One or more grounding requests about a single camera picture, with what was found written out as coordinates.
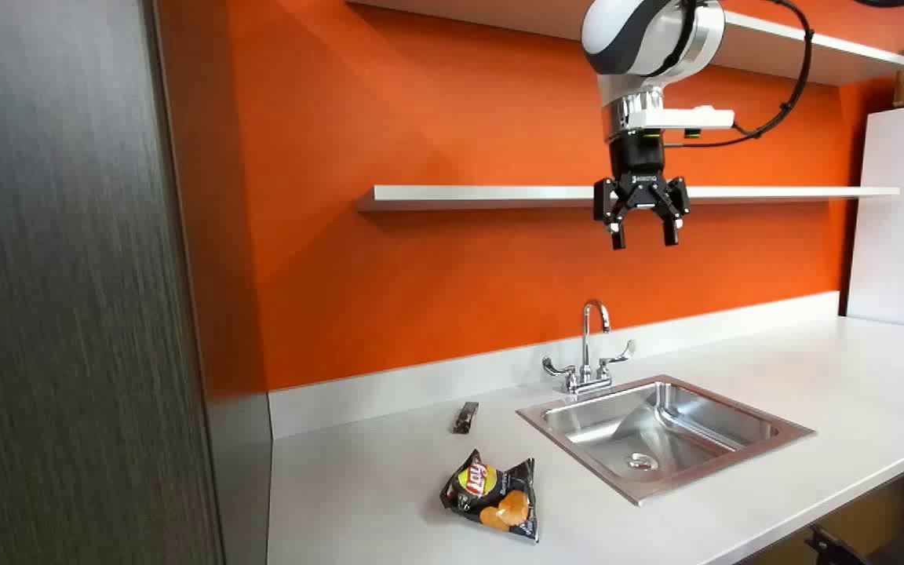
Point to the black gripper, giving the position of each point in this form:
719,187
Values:
638,182

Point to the black Lays chips bag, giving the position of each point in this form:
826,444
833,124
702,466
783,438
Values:
499,499

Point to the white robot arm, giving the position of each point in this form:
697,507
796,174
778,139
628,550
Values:
638,49

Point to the chrome faucet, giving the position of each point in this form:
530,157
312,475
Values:
588,369

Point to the stainless steel sink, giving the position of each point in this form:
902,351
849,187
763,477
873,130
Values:
660,433

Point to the dark wood cabinet panel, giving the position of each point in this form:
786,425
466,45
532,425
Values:
102,423

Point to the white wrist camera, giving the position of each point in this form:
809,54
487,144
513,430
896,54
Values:
690,121

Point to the white lower wall shelf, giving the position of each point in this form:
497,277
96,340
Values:
582,197

